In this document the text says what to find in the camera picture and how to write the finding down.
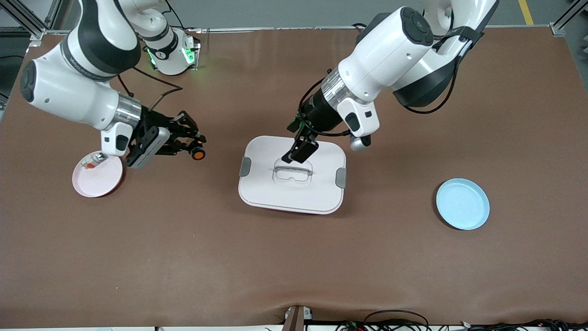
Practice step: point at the metal table edge bracket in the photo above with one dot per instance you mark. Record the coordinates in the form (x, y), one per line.
(296, 318)

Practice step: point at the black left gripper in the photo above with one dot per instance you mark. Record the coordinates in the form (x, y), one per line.
(318, 115)

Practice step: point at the aluminium frame profile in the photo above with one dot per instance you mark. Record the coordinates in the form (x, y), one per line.
(567, 18)
(27, 20)

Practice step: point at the white lidded box grey latches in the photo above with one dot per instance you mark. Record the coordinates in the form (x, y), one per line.
(294, 193)

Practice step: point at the small white and red switch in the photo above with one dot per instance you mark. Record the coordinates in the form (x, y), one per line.
(94, 160)

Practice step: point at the orange and black push switch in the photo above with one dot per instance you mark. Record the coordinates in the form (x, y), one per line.
(198, 154)

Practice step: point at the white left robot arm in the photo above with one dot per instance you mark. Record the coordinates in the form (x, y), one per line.
(395, 50)

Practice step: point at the pink round plate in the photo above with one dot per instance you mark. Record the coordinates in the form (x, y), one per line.
(98, 181)

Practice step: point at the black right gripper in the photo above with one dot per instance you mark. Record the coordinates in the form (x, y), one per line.
(149, 122)

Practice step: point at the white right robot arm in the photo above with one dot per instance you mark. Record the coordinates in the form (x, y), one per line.
(78, 87)

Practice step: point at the light blue round plate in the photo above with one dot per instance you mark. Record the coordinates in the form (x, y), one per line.
(463, 204)

